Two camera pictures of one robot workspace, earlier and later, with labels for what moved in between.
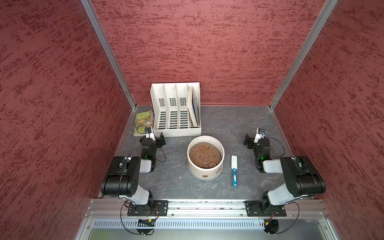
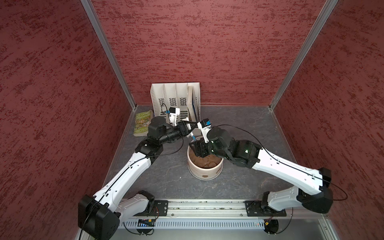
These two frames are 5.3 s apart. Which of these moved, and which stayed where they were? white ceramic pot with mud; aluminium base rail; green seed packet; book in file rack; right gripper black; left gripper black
Moved: right gripper black; left gripper black
Stayed: white ceramic pot with mud; aluminium base rail; green seed packet; book in file rack
